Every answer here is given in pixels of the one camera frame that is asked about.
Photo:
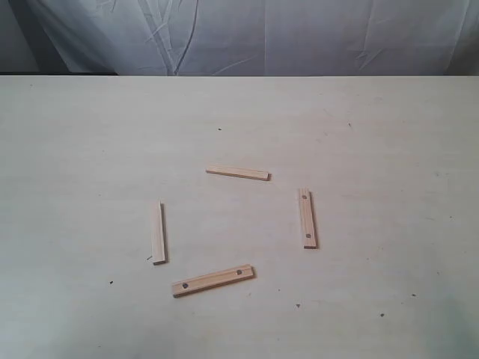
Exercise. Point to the wood strip with magnets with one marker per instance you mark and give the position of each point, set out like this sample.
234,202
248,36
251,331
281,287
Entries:
212,280
309,238

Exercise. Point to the white backdrop cloth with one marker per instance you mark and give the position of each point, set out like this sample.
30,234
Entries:
240,38

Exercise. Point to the plain wood strip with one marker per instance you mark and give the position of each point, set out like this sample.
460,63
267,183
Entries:
238,172
159,255

